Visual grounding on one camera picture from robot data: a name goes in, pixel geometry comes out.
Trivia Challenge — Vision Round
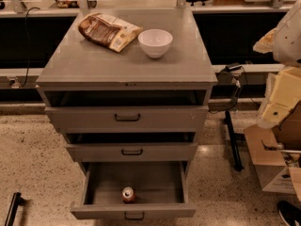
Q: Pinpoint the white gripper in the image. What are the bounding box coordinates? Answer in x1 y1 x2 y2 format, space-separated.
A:
253 28 301 129

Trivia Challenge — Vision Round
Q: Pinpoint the red coke can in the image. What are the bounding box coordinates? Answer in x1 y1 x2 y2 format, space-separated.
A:
121 186 135 203

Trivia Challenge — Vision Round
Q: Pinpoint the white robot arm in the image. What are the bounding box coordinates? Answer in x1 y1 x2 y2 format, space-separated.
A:
253 1 301 128

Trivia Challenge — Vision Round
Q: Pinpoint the grey top drawer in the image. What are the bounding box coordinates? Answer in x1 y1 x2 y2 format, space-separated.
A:
45 106 207 134

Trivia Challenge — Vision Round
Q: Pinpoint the grey drawer cabinet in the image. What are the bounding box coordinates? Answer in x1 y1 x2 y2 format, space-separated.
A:
35 7 218 174

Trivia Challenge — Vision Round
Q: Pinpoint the grey middle drawer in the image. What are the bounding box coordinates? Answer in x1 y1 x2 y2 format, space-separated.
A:
66 143 197 162

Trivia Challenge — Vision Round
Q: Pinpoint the grey open bottom drawer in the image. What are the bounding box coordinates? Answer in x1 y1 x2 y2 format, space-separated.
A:
71 161 196 220

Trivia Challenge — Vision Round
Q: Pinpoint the black power adapter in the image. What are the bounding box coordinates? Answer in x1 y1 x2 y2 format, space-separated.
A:
225 63 242 72

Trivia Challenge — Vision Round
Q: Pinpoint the brown cardboard box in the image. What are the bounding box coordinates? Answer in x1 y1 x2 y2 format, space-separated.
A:
244 105 301 199

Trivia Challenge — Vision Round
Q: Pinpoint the white bowl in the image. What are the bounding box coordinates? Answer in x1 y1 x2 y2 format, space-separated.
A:
138 29 173 58

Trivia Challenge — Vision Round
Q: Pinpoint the black stand pole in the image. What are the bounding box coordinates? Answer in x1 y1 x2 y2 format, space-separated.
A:
225 111 244 171

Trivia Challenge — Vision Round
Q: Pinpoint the brown chip bag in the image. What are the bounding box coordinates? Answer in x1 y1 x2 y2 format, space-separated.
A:
78 13 143 53

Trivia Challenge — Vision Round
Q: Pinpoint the black shoe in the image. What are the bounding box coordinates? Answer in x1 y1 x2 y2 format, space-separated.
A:
277 201 301 226

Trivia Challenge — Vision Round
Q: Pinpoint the black hanging cable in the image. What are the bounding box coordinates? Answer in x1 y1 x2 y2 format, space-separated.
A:
19 7 41 89

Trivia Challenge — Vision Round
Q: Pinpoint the black bar handle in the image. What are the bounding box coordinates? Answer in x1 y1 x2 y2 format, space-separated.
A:
5 192 24 226

